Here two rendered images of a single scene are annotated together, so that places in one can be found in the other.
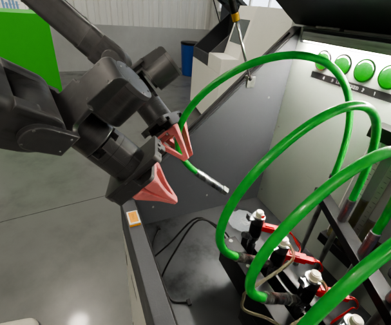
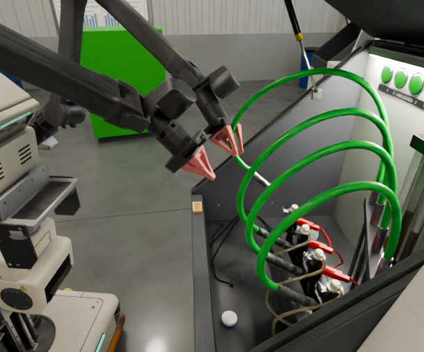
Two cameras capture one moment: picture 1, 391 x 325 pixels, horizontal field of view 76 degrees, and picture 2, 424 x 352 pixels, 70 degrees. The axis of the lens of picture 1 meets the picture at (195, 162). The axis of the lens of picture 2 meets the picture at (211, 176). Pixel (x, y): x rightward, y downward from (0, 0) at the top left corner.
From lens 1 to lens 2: 31 cm
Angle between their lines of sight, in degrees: 19
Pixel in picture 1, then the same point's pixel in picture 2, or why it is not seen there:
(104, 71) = (166, 85)
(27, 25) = not seen: hidden behind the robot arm
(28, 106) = (126, 103)
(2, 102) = (115, 100)
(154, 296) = (198, 260)
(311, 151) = (376, 164)
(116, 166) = (172, 144)
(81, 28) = (169, 54)
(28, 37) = (143, 52)
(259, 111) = (329, 122)
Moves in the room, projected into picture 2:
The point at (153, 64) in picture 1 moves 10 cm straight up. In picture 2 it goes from (216, 79) to (217, 38)
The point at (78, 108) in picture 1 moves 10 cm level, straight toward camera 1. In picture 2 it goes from (151, 106) to (147, 123)
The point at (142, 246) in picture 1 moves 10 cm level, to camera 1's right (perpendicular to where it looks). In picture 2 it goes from (198, 227) to (230, 235)
